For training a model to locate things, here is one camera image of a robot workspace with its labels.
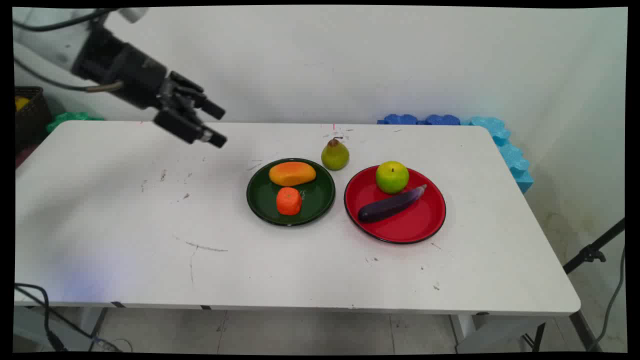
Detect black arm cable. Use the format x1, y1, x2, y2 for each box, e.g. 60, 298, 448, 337
13, 8, 118, 33

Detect white table leg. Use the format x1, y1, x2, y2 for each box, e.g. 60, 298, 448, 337
449, 313, 547, 354

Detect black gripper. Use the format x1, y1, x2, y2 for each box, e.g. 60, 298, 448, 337
71, 22, 229, 149

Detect black floor cables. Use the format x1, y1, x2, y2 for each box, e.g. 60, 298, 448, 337
14, 282, 123, 354

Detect orange yellow toy mango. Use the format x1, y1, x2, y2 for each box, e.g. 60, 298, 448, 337
268, 161, 317, 188

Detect orange toy tangerine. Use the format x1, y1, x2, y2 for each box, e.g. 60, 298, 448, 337
276, 187, 303, 217

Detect light blue foam mat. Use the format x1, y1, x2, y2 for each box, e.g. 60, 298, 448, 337
460, 116, 535, 195

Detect purple toy eggplant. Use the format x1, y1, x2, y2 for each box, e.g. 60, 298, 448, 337
357, 184, 429, 224

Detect green toy pear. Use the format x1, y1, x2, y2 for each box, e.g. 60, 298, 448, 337
320, 136, 351, 171

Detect black tripod stand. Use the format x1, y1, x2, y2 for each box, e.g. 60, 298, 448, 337
562, 217, 628, 275

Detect green plate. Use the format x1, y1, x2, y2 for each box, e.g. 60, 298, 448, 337
245, 158, 337, 227

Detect dark woven basket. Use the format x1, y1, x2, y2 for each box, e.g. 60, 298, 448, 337
14, 86, 54, 154

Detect green toy apple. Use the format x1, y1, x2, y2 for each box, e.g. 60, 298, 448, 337
375, 160, 410, 195

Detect red plate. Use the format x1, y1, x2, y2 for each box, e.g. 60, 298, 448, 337
343, 165, 447, 245

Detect grey hanging cable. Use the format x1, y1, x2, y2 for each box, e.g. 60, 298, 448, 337
589, 245, 628, 352

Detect grey cable with beige tip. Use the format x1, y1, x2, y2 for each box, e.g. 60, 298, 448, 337
14, 56, 124, 94

